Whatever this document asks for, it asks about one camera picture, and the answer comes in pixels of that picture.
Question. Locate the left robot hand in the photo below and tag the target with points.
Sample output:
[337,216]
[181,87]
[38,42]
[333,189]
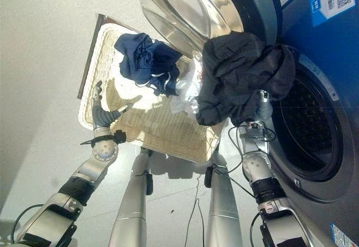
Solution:
[100,118]

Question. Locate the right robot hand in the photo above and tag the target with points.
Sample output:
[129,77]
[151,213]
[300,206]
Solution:
[263,110]

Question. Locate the dark grey garment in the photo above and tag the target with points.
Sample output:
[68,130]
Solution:
[241,73]

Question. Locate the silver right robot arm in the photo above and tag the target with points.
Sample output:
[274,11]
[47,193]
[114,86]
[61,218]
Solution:
[261,171]

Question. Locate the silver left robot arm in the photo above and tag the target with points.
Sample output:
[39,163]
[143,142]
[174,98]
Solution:
[89,168]

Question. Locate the blue grey washing machine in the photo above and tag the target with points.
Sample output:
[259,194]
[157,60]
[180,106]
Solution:
[322,61]

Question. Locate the washing machine glass door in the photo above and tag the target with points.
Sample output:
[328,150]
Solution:
[182,8]

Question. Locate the black left wrist clamp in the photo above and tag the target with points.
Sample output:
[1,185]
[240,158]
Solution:
[117,137]

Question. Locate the cream wicker laundry basket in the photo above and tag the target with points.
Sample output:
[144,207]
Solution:
[157,126]

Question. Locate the navy blue garment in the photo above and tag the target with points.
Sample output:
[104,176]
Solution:
[143,59]

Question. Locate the white garment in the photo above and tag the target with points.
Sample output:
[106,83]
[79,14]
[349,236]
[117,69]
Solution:
[186,89]

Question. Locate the silver right robot leg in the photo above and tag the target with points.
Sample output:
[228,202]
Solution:
[223,202]

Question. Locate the small blue warning sticker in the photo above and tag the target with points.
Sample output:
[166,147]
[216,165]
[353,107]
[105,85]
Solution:
[340,235]

